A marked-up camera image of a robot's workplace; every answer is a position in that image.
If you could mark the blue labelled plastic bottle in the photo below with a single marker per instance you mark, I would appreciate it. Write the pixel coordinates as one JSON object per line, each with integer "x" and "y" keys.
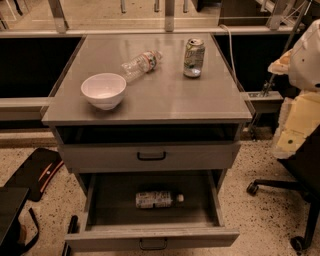
{"x": 157, "y": 199}

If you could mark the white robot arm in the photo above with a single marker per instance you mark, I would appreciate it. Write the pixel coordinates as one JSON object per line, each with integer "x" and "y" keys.
{"x": 299, "y": 117}

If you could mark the grey drawer cabinet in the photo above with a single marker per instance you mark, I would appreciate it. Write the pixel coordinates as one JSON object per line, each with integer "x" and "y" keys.
{"x": 163, "y": 106}

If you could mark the closed upper drawer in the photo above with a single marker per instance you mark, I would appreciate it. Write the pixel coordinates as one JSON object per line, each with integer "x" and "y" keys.
{"x": 121, "y": 157}

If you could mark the clear plastic water bottle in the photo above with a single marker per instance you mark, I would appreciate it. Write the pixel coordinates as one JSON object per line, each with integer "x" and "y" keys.
{"x": 141, "y": 64}

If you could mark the open middle drawer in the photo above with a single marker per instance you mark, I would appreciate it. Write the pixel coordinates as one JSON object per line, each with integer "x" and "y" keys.
{"x": 111, "y": 221}

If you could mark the white ceramic bowl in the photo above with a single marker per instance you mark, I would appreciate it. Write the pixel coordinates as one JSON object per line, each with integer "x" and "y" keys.
{"x": 104, "y": 91}

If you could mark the green soda can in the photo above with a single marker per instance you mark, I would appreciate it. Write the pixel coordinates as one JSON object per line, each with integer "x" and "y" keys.
{"x": 194, "y": 57}

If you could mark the black board with orange stripe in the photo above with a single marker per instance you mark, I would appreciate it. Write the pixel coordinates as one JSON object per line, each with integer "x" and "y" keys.
{"x": 36, "y": 172}

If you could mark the black office chair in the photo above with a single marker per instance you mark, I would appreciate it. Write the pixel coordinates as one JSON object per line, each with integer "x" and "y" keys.
{"x": 304, "y": 166}

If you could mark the metal clamp stand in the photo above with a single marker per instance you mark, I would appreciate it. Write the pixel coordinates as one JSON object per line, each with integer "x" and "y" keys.
{"x": 287, "y": 12}

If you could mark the black upper drawer handle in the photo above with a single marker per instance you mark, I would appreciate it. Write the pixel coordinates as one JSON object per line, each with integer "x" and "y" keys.
{"x": 147, "y": 156}

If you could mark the black drawer handle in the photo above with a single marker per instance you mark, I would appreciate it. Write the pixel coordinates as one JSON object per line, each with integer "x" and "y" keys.
{"x": 147, "y": 156}
{"x": 153, "y": 244}

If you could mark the black middle drawer handle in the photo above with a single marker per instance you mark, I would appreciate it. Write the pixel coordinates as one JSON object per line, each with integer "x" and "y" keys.
{"x": 153, "y": 244}

